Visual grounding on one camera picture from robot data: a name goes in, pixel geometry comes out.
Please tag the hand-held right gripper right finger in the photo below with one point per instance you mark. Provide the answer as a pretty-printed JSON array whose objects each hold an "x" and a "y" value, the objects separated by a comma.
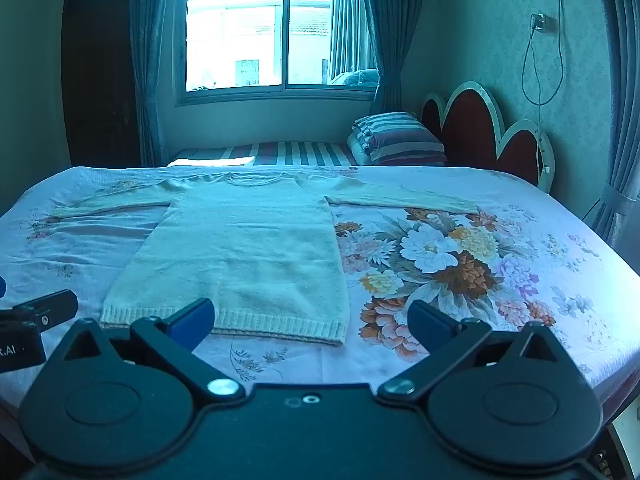
[{"x": 429, "y": 327}]

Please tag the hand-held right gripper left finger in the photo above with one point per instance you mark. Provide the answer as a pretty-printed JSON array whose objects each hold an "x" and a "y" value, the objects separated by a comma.
[{"x": 192, "y": 322}]

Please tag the cream knitted sweater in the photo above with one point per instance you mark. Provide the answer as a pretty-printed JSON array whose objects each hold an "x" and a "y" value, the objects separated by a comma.
[{"x": 240, "y": 250}]

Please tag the floral bed sheet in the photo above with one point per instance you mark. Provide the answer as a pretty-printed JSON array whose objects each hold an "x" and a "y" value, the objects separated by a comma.
[{"x": 450, "y": 260}]

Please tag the striped pillow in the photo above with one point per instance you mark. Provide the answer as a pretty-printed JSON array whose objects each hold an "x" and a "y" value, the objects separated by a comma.
[{"x": 400, "y": 137}]

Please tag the striped bed sheet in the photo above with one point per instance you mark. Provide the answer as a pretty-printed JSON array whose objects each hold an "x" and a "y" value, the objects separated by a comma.
[{"x": 300, "y": 154}]

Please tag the red scalloped headboard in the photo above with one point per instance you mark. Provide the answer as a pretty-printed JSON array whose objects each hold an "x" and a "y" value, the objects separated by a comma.
[{"x": 475, "y": 130}]

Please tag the dark wooden wardrobe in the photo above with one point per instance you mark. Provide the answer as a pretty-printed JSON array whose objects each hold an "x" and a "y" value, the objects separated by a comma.
[{"x": 100, "y": 85}]

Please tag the white bedside cabinet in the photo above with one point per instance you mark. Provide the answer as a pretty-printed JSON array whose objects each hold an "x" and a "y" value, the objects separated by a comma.
[{"x": 629, "y": 435}]

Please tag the blue bedding behind window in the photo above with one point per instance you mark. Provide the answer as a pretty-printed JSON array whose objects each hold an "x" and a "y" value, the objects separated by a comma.
[{"x": 357, "y": 77}]

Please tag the blue window curtain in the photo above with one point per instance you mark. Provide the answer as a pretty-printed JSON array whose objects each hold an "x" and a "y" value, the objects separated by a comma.
[
  {"x": 395, "y": 35},
  {"x": 147, "y": 60}
]

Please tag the window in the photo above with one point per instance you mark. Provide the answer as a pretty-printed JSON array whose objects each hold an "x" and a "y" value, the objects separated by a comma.
[{"x": 230, "y": 40}]

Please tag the grey pleated curtain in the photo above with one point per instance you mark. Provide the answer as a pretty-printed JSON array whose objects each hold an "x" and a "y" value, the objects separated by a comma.
[{"x": 625, "y": 110}]

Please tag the wall charger plug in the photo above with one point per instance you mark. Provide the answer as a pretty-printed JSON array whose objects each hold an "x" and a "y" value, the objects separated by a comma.
[{"x": 541, "y": 22}]

